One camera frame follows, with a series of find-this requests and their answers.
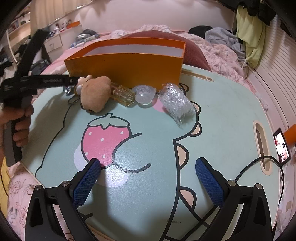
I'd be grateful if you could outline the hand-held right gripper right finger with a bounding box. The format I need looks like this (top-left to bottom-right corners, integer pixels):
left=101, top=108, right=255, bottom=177
left=195, top=157, right=273, bottom=241

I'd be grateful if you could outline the cream cartoon figure keychain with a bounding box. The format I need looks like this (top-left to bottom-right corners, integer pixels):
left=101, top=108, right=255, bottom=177
left=75, top=75, right=94, bottom=95

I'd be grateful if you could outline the maroon pillow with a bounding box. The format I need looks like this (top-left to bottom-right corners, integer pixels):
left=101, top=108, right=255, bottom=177
left=121, top=30, right=212, bottom=72

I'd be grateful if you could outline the orange container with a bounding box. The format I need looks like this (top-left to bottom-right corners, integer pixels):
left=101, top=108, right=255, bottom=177
left=285, top=124, right=296, bottom=147

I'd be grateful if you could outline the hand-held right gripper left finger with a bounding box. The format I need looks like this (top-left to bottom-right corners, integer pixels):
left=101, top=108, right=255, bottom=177
left=24, top=158, right=101, bottom=241

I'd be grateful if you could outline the pink bed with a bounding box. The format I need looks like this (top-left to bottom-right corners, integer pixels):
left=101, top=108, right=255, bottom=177
left=30, top=29, right=289, bottom=130

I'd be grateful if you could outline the yellow cloth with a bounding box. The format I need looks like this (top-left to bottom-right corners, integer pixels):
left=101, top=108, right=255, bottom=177
left=0, top=158, right=14, bottom=204

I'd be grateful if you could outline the clear plastic bag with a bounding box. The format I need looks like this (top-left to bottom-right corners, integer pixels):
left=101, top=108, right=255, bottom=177
left=158, top=83, right=197, bottom=127

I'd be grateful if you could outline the lime green cloth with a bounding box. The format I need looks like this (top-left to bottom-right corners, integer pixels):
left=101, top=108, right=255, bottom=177
left=236, top=5, right=266, bottom=67

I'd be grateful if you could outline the white dresser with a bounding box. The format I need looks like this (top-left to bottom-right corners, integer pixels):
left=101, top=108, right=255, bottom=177
left=44, top=35, right=63, bottom=54

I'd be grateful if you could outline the black clothes pile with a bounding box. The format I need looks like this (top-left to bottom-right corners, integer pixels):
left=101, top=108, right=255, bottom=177
left=188, top=25, right=213, bottom=39

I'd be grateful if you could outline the blue grey clothes pile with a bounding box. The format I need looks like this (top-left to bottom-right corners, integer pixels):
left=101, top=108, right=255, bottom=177
left=75, top=28, right=100, bottom=44

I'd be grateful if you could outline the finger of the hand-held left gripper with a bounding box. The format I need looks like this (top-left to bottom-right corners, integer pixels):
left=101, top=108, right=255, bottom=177
left=30, top=74, right=79, bottom=90

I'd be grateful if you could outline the person's left hand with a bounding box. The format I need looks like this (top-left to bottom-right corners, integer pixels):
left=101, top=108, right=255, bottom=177
left=0, top=103, right=34, bottom=160

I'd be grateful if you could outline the beige curtain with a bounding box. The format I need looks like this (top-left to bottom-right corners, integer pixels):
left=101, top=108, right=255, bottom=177
left=31, top=0, right=67, bottom=26

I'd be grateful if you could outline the orange cardboard box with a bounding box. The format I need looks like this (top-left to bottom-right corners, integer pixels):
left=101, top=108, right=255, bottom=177
left=64, top=38, right=186, bottom=90

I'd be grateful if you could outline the amber glass perfume bottle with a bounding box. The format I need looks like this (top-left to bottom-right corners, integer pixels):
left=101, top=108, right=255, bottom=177
left=111, top=82, right=136, bottom=107

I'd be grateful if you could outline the black cable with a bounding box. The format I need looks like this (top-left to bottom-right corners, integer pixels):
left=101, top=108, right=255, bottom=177
left=233, top=155, right=286, bottom=209

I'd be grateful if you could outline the brown plush toy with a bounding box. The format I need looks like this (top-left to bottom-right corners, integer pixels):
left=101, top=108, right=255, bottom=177
left=80, top=76, right=112, bottom=113

